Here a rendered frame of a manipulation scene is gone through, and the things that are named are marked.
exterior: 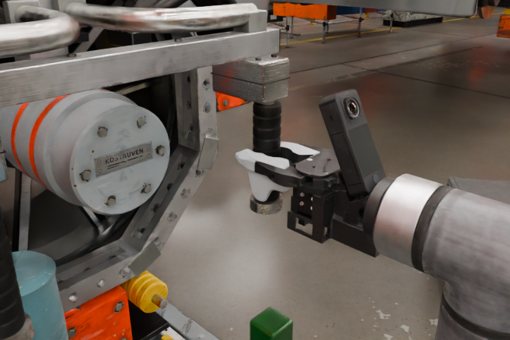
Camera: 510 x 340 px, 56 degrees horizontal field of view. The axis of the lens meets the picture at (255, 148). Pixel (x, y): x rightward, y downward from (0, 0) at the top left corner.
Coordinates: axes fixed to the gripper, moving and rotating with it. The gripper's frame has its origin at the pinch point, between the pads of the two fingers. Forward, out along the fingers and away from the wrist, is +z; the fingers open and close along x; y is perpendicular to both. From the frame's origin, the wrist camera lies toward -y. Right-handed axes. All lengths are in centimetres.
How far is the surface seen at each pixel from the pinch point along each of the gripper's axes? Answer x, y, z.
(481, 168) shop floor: 217, 83, 34
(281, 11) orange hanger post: 348, 26, 290
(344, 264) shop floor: 91, 83, 39
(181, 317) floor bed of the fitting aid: 25, 75, 53
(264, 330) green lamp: -10.0, 17.1, -10.9
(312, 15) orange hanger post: 348, 27, 251
